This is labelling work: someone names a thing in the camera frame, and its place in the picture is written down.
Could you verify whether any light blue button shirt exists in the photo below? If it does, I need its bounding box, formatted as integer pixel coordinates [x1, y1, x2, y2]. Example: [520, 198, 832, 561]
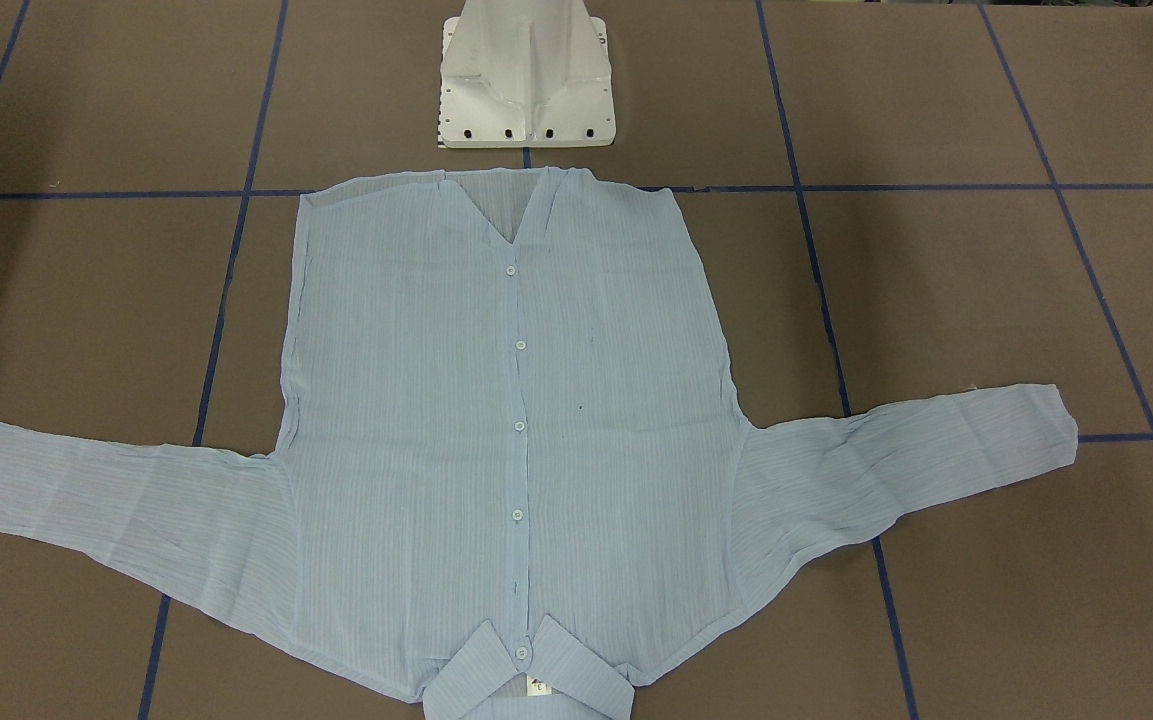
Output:
[0, 168, 1078, 719]

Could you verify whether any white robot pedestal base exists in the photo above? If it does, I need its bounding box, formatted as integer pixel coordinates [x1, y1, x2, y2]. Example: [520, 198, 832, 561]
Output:
[436, 1, 617, 149]

